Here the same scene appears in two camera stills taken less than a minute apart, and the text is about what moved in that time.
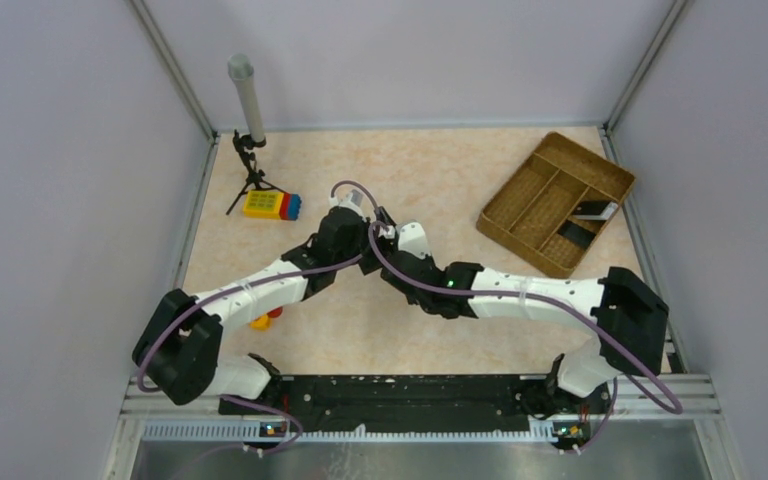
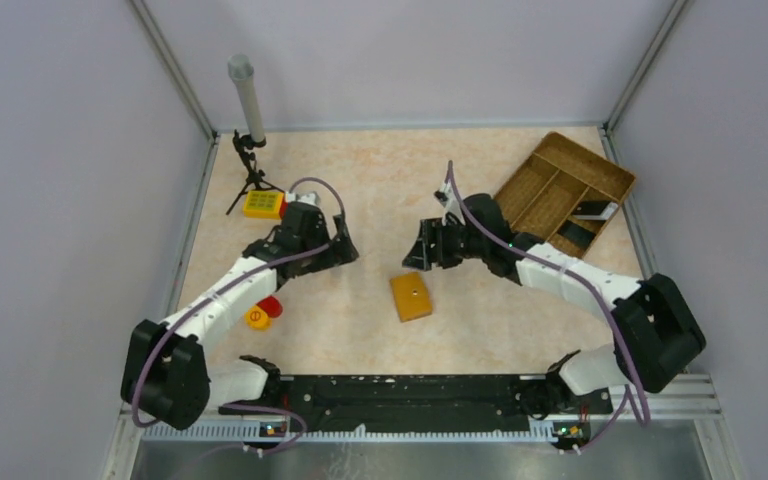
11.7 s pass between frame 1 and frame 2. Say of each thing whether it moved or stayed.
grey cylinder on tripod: stayed
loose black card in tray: stayed
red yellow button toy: stayed
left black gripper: moved
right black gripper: moved
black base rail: stayed
